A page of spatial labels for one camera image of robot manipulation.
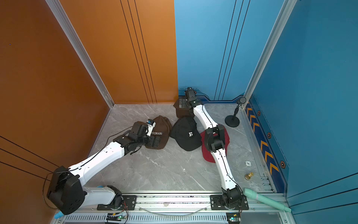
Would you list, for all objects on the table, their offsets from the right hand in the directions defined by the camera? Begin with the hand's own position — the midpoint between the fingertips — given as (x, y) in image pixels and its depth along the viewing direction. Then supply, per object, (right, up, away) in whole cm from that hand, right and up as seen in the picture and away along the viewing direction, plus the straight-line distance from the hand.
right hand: (187, 101), depth 107 cm
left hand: (-21, -23, -21) cm, 38 cm away
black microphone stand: (+35, -15, +1) cm, 38 cm away
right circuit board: (+22, -64, -36) cm, 76 cm away
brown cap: (-3, -8, +10) cm, 14 cm away
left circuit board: (-40, -65, -34) cm, 83 cm away
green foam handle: (+32, -53, -33) cm, 70 cm away
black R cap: (-2, -23, -14) cm, 27 cm away
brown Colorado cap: (-17, -21, -8) cm, 29 cm away
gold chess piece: (+35, -47, -26) cm, 64 cm away
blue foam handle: (-65, -61, -38) cm, 97 cm away
